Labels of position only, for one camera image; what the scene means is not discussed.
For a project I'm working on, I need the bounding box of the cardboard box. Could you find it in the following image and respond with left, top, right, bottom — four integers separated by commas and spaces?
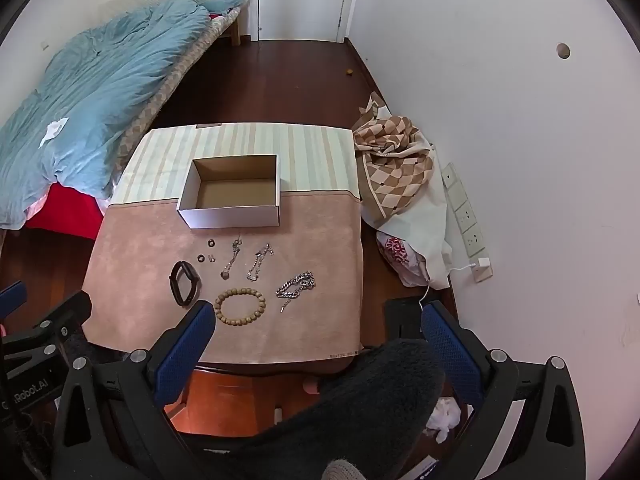
176, 154, 281, 229

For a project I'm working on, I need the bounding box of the white wall socket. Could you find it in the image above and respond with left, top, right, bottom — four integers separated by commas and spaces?
441, 162, 466, 206
452, 201, 474, 233
462, 225, 486, 259

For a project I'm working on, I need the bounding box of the silver pendant necklace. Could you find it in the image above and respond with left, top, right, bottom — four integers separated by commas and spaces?
220, 236, 244, 280

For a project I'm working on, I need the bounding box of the plastic bag with red print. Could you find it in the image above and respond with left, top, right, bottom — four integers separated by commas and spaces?
376, 232, 431, 288

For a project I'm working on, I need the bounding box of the red cloth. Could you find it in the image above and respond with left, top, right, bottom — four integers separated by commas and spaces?
25, 182, 106, 241

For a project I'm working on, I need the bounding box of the black stool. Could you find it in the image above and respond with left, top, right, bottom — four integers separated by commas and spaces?
385, 300, 431, 346

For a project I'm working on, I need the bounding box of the white door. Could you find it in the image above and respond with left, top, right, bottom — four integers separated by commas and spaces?
257, 0, 353, 43

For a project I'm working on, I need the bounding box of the white paper sheet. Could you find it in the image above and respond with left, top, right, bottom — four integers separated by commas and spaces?
40, 117, 70, 148

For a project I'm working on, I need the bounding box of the thin silver bracelet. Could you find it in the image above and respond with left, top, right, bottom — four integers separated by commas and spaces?
245, 243, 274, 282

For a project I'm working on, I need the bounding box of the striped and pink table mat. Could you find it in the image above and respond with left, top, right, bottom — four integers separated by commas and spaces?
81, 122, 365, 365

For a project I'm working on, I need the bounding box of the black smart band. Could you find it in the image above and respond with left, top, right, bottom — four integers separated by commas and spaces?
170, 261, 203, 307

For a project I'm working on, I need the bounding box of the chunky silver chain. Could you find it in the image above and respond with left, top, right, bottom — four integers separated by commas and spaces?
276, 271, 317, 314

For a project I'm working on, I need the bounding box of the white cloth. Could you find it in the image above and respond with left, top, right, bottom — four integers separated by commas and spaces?
362, 145, 451, 291

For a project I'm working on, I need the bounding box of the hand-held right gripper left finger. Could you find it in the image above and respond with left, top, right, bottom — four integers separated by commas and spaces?
50, 300, 221, 480

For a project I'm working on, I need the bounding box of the wooden bed leg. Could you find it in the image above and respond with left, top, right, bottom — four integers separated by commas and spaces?
232, 10, 251, 46

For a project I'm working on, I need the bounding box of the crumpled white tissue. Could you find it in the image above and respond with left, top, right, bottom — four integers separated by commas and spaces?
425, 396, 462, 443

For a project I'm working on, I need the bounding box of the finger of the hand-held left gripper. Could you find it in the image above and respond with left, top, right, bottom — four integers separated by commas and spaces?
0, 281, 27, 319
0, 290, 94, 367

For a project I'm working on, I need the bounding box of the light blue duvet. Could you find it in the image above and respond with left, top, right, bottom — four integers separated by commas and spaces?
0, 0, 211, 226

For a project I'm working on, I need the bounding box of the white charger cable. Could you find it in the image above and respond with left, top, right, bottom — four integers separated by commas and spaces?
417, 262, 476, 316

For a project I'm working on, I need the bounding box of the brown checkered blanket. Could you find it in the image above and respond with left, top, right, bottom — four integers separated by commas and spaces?
352, 115, 433, 221

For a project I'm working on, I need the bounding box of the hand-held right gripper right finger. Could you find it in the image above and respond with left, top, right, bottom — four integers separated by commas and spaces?
421, 301, 587, 480

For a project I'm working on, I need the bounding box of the beige checkered mattress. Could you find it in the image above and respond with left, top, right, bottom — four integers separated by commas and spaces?
117, 7, 241, 171

